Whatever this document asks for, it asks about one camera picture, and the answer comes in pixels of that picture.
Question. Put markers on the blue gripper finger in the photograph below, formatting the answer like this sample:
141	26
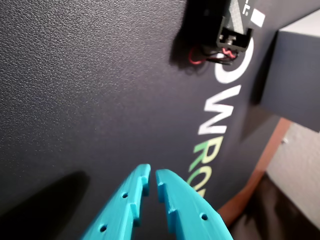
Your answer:
120	210
190	212

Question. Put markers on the small metal wall clip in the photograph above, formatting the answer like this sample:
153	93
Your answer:
284	141

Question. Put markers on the small black Procell battery pack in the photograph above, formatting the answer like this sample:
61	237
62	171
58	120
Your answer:
235	15

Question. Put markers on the dark navy WOWROBO mat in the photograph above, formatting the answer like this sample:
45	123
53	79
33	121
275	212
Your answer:
75	100

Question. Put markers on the white open cardboard box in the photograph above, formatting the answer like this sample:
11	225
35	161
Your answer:
295	75

